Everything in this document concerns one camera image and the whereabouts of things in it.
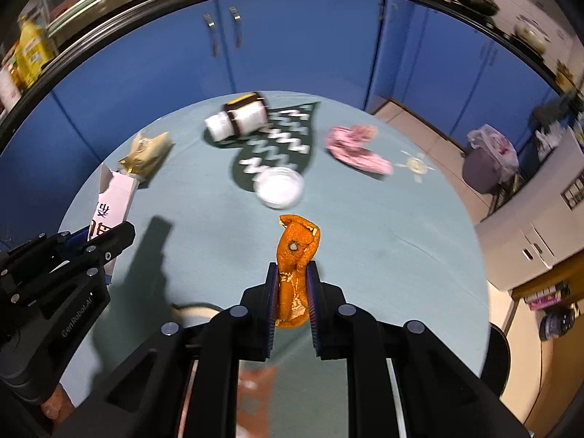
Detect dark blue jar on floor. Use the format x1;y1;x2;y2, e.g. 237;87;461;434
538;304;580;342

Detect white storage cabinet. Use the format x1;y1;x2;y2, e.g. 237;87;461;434
475;130;584;291

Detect orange peel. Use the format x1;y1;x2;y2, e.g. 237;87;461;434
275;215;321;329

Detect person's left hand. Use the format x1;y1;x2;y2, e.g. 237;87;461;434
41;384;75;425

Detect light blue round table mat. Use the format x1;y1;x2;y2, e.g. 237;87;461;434
62;92;489;404

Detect yellow oil bottle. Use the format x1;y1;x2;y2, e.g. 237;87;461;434
15;16;57;88

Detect pink wrapper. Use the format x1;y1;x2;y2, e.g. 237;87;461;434
326;124;393;176

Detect yellow snack wrapper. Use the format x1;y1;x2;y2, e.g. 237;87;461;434
119;131;172;182

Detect black trash bin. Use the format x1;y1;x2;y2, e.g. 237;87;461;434
480;323;511;397

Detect grey bin with plastic bag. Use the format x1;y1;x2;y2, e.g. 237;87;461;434
462;124;520;194

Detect brown medicine bottle white cap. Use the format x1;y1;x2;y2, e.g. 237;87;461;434
205;92;268;142

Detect white round lid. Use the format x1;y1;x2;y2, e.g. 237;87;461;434
253;167;305;210

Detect white ceramic pot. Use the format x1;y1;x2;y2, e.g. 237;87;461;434
514;15;550;55

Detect white paper carton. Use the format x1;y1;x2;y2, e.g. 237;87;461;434
88;164;139;286

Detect blue kitchen cabinets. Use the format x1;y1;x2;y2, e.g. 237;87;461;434
1;0;558;248

